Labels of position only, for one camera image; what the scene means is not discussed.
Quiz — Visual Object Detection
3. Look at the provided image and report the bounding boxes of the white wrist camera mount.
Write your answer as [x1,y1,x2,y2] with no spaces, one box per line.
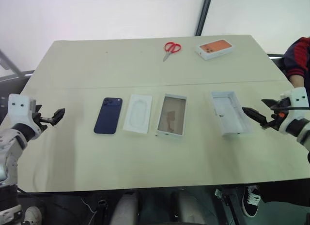
[278,87,310,134]
[7,93,47,139]

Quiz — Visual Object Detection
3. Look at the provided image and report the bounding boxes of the dark desk behind table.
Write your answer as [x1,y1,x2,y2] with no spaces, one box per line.
[268,53,289,69]

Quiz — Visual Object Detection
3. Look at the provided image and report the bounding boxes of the white moulded insert tray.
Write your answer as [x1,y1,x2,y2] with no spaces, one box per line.
[123,94,153,135]

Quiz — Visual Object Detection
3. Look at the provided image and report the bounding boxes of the black table leg frame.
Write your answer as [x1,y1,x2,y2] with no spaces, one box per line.
[214,185,243,225]

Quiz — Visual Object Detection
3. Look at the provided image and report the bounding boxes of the dark upright pole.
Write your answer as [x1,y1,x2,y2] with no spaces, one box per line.
[194,0,214,37]

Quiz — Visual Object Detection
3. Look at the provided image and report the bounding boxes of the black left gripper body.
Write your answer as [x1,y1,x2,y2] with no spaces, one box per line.
[31,105,55,133]

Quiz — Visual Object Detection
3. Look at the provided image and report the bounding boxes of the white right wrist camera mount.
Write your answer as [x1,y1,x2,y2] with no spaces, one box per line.
[278,87,310,134]

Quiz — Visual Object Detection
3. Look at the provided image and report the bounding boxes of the grey rounded shape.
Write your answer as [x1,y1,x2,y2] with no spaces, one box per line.
[115,192,139,225]

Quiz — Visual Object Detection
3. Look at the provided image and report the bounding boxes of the person in navy red jacket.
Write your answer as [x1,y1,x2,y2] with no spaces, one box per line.
[282,36,310,78]

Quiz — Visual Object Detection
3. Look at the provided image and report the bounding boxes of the grey slanted frame bar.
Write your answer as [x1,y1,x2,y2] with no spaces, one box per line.
[0,49,23,76]

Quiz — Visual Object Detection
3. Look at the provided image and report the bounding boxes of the white phone box base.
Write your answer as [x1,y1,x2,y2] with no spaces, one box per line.
[155,93,188,138]

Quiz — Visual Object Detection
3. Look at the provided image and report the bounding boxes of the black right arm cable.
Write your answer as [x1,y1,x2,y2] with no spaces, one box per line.
[272,105,310,113]

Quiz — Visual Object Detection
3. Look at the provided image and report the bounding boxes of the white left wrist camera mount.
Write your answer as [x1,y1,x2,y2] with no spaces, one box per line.
[7,93,47,139]

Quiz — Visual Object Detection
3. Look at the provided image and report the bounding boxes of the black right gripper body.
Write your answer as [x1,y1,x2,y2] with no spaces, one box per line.
[261,104,289,131]

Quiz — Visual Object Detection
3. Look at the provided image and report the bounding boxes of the red handled scissors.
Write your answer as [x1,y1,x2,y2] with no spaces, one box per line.
[162,41,182,63]

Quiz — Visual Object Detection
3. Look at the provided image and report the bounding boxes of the dark blue smartphone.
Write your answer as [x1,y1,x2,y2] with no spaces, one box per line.
[93,97,123,136]

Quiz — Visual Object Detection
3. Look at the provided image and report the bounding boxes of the black and white sneaker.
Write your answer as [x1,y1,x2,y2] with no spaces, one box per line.
[240,184,261,218]

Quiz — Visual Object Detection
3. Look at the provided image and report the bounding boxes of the white phone box lid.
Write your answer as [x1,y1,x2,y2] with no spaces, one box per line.
[210,90,253,137]

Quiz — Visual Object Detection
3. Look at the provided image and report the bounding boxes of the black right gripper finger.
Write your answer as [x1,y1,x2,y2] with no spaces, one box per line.
[242,106,267,126]
[261,98,282,110]

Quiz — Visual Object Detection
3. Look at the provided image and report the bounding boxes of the phone box with orange print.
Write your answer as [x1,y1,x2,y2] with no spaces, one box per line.
[195,39,237,61]

